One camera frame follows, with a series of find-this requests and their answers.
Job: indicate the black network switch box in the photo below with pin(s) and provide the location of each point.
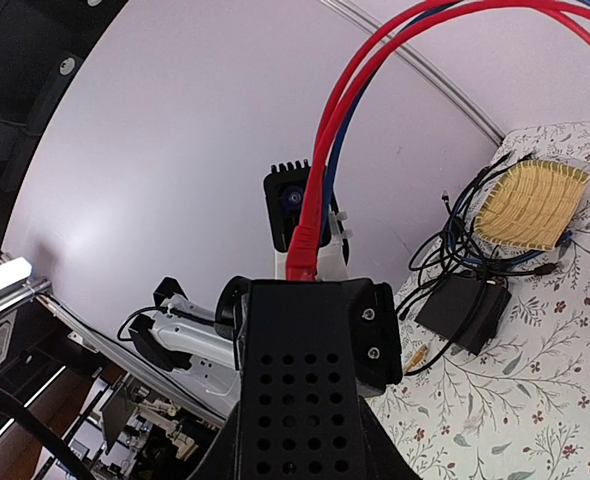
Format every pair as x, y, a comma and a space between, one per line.
298, 426

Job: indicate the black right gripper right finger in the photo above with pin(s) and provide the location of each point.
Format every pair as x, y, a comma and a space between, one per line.
382, 458

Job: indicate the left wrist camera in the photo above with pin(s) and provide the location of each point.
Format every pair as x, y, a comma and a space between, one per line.
284, 194

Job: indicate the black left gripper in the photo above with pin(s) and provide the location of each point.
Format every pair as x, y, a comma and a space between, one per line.
331, 325

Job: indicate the floral patterned table cloth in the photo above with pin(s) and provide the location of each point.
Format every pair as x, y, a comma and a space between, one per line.
521, 408

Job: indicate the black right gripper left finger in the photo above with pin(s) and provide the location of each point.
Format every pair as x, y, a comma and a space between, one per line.
222, 459

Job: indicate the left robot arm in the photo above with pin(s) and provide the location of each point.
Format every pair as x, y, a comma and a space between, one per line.
173, 330

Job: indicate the yellow woven mat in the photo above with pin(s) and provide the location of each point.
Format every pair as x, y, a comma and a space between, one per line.
531, 205

